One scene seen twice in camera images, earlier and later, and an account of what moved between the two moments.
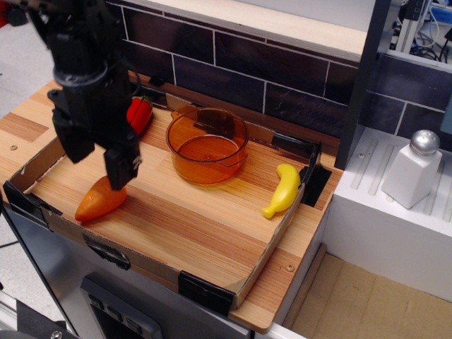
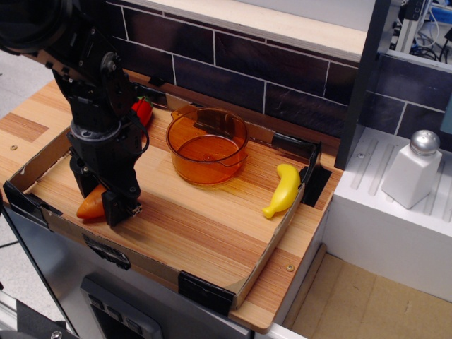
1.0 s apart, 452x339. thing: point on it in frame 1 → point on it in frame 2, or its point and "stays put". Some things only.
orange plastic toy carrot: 100,199 stays put
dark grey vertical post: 363,80 stays put
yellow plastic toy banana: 287,191 stays put
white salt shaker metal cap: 412,171 stays put
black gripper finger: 123,164 → 119,207
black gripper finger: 78,143 → 87,179
